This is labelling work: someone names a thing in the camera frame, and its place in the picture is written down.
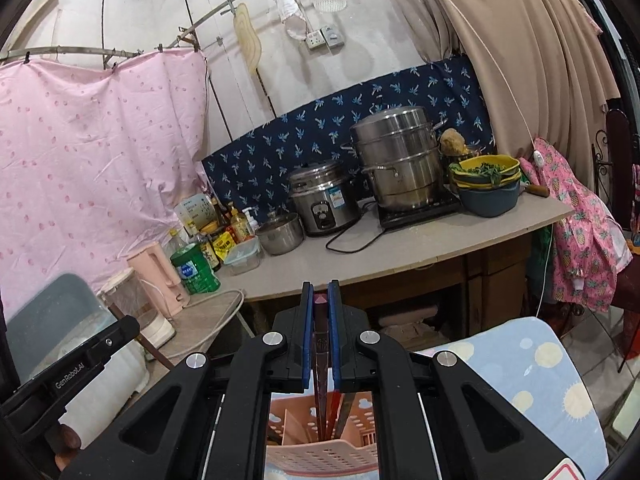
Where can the pink dotted curtain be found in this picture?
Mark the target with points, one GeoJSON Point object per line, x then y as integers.
{"type": "Point", "coordinates": [90, 160]}

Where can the black induction cooker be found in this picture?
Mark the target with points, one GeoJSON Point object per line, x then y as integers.
{"type": "Point", "coordinates": [420, 212]}

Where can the dark sauce bottle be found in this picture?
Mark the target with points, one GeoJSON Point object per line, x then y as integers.
{"type": "Point", "coordinates": [209, 252]}

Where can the hanging white cloth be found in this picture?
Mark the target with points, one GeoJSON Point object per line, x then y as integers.
{"type": "Point", "coordinates": [290, 15]}

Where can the green plastic bottle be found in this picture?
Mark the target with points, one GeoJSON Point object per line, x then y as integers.
{"type": "Point", "coordinates": [195, 270]}

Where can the pink perforated utensil basket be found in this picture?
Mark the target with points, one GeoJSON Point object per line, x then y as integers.
{"type": "Point", "coordinates": [320, 455]}

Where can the amber oil bottle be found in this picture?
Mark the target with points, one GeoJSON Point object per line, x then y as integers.
{"type": "Point", "coordinates": [241, 225]}

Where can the dark wooden chair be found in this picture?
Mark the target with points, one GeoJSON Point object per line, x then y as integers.
{"type": "Point", "coordinates": [617, 170]}

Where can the blue bowl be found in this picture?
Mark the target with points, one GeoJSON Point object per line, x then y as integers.
{"type": "Point", "coordinates": [490, 200]}

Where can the yellow seasoning packet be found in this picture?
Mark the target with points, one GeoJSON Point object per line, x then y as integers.
{"type": "Point", "coordinates": [224, 247]}

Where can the clear plastic bottle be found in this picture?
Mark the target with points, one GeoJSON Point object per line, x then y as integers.
{"type": "Point", "coordinates": [176, 245]}

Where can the metal curtain rail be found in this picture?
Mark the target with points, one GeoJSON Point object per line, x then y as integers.
{"type": "Point", "coordinates": [125, 52]}

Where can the large steel steamer pot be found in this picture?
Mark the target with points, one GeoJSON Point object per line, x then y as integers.
{"type": "Point", "coordinates": [400, 160]}

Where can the person's left hand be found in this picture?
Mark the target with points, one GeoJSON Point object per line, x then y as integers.
{"type": "Point", "coordinates": [65, 440]}

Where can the red chopstick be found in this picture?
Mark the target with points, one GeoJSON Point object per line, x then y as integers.
{"type": "Point", "coordinates": [320, 320]}

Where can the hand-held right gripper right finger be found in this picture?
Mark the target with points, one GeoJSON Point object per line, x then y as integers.
{"type": "Point", "coordinates": [334, 340]}

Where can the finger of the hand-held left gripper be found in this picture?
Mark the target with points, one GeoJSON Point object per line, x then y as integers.
{"type": "Point", "coordinates": [112, 337]}

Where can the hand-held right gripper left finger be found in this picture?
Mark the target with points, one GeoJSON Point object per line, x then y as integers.
{"type": "Point", "coordinates": [306, 340]}

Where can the beige curtain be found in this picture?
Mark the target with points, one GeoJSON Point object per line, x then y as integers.
{"type": "Point", "coordinates": [525, 50]}

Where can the wall power socket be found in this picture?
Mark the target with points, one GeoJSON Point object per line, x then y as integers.
{"type": "Point", "coordinates": [315, 40]}

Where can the small steel pot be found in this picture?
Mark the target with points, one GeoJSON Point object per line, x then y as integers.
{"type": "Point", "coordinates": [280, 235]}

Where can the white dish rack grey lid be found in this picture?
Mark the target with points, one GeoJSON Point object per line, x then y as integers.
{"type": "Point", "coordinates": [45, 320]}

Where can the clear lidded food container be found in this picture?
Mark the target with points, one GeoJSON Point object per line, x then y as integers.
{"type": "Point", "coordinates": [242, 257]}

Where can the white printed carton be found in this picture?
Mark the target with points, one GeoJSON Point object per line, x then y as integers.
{"type": "Point", "coordinates": [195, 215]}

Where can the pink electric kettle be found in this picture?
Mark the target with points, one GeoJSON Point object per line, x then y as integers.
{"type": "Point", "coordinates": [157, 275]}

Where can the hanging clothes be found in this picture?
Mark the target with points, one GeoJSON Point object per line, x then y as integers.
{"type": "Point", "coordinates": [600, 10]}

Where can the reddish brown chopstick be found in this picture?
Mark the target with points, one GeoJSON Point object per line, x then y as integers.
{"type": "Point", "coordinates": [334, 412]}

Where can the yellow bowl with greens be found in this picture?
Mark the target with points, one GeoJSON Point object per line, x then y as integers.
{"type": "Point", "coordinates": [482, 170]}

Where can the hanging wooden cutting board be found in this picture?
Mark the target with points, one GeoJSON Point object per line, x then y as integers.
{"type": "Point", "coordinates": [248, 40]}

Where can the steel rice cooker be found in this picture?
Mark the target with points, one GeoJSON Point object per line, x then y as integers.
{"type": "Point", "coordinates": [322, 200]}

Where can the navy leaf print cloth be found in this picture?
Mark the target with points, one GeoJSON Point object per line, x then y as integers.
{"type": "Point", "coordinates": [300, 135]}

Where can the white pump bottle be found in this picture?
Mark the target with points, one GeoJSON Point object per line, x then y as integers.
{"type": "Point", "coordinates": [250, 221]}

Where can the blue printed tablecloth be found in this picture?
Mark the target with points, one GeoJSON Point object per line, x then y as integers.
{"type": "Point", "coordinates": [500, 375]}

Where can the beige kitchen counter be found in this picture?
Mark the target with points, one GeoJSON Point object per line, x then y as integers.
{"type": "Point", "coordinates": [400, 250]}

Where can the maroon chopstick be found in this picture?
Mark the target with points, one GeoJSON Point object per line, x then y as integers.
{"type": "Point", "coordinates": [346, 412]}

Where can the pink pineapple print garment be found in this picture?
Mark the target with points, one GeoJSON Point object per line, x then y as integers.
{"type": "Point", "coordinates": [580, 230]}

